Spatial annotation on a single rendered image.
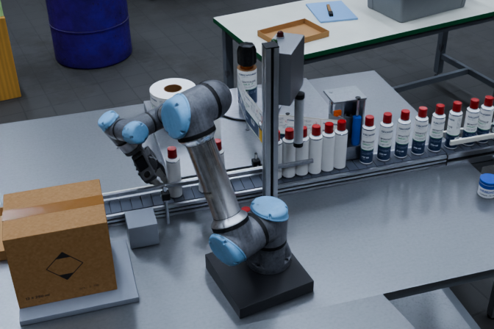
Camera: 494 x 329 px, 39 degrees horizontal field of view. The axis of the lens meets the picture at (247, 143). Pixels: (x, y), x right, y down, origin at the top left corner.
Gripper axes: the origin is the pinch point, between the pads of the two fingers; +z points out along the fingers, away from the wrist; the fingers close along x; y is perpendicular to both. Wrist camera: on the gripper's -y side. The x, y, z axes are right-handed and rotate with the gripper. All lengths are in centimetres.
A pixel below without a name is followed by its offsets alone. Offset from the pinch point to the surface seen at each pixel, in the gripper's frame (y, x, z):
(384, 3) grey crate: 162, -140, 88
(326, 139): -2, -59, 23
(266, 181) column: -16.3, -32.3, 11.9
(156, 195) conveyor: 2.2, 5.2, 3.3
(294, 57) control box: -15, -64, -22
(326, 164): -2, -53, 32
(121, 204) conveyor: 0.6, 16.7, -3.3
